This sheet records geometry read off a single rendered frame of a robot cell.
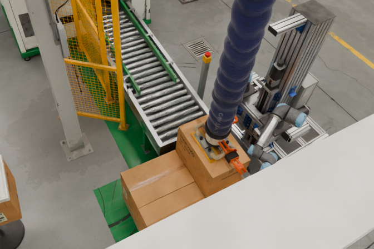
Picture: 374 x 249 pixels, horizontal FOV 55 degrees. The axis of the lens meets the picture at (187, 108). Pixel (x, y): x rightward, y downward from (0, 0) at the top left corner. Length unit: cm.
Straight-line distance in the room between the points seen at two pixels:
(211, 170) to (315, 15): 150
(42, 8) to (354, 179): 270
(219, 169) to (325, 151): 274
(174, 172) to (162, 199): 30
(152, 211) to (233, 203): 300
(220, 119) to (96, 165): 187
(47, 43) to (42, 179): 170
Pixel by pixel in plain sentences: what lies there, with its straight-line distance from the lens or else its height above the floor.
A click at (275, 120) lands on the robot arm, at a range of 283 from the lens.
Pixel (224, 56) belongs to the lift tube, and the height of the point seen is 202.
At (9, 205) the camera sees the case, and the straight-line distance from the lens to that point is 318.
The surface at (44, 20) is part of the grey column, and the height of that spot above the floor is 184.
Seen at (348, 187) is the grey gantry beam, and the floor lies 332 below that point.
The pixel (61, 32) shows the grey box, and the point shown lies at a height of 173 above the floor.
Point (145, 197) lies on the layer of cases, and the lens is 341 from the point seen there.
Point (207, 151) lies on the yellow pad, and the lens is 319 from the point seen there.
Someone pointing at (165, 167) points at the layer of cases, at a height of 54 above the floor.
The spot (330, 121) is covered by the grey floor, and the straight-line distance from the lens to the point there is 515.
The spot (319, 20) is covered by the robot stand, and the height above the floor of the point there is 203.
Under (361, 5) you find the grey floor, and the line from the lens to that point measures 752.
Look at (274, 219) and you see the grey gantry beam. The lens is 37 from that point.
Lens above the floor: 364
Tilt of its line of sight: 51 degrees down
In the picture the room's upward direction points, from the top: 9 degrees clockwise
